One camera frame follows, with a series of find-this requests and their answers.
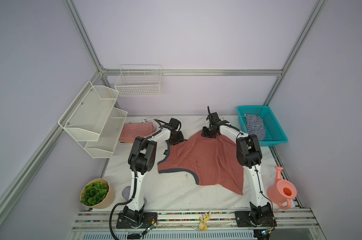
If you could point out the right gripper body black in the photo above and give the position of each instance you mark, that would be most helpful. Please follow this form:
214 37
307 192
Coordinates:
208 132

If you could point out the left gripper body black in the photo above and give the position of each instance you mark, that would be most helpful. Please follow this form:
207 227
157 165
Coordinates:
178 138

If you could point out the red tank top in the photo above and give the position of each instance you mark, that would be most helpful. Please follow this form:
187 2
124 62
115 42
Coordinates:
211 161

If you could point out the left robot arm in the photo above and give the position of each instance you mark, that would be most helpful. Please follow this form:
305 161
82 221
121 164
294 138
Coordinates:
142 159

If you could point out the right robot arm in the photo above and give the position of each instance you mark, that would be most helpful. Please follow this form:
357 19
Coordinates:
249 155

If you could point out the navy white striped top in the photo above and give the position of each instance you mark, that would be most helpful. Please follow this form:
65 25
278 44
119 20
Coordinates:
255 125

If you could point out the red white striped folded top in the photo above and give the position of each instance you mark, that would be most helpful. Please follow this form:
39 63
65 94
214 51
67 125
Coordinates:
131 131

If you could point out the teal plastic basket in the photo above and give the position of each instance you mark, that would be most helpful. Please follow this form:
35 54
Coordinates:
274 132

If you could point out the white mesh lower shelf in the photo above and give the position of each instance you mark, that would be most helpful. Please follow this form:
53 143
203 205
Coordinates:
104 148

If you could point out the pink watering can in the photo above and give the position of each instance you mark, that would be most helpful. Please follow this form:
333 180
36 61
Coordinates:
282 192

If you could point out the potted green plant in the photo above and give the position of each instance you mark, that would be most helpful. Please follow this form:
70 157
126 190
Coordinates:
97 194

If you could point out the white wire wall basket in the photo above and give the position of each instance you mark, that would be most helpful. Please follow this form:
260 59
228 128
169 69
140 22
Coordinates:
140 81

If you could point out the aluminium front rail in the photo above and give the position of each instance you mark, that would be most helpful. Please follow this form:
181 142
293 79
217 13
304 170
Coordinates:
188 220

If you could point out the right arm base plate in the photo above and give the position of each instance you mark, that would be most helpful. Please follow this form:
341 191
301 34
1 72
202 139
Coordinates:
253 219

